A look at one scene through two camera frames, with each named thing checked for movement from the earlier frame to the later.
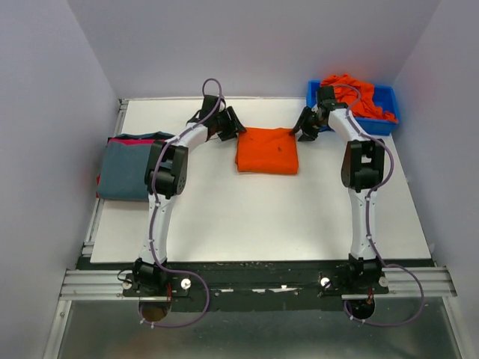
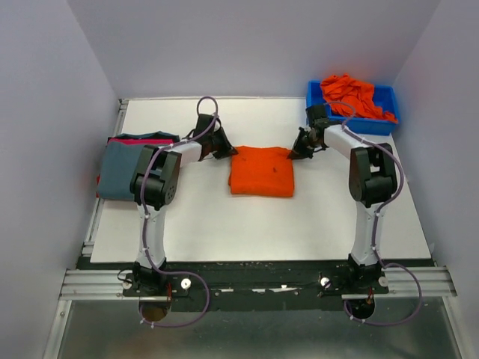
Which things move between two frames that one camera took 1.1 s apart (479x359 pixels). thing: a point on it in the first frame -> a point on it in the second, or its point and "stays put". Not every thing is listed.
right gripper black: x=307 y=134 -> x=298 y=152
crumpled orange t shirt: x=358 y=96 stays put
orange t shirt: x=265 y=149 -> x=262 y=172
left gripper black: x=233 y=126 -> x=227 y=149
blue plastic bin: x=387 y=98 stays put
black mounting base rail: x=252 y=287 stays put
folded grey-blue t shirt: x=124 y=172 stays put
